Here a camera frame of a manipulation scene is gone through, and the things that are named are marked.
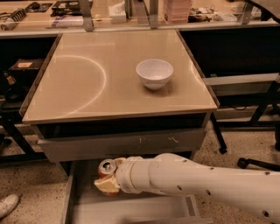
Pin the pink stacked bins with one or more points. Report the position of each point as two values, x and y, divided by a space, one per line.
177 11

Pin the white tissue box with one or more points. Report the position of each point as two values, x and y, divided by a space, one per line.
117 13

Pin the open grey middle drawer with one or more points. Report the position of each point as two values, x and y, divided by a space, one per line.
85 204

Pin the black table leg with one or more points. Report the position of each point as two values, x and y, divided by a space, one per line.
223 147

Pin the grey metal post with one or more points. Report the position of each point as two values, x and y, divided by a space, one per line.
153 14
86 15

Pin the black tray with items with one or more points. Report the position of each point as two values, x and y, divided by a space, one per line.
66 7

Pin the black box with label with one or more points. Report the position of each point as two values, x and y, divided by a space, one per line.
27 66

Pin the white bowl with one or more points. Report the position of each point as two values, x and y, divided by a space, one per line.
154 73

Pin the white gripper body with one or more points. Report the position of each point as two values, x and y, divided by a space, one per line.
124 176

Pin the orange soda can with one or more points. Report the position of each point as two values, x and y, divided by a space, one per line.
107 167

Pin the white shoe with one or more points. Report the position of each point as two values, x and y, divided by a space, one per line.
8 204

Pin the black office chair base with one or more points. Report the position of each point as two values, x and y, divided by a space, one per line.
245 162

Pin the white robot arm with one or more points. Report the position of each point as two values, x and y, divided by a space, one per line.
254 191

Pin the grey drawer cabinet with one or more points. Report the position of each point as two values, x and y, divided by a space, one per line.
90 87

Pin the grey top drawer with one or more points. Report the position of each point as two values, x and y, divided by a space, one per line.
125 144

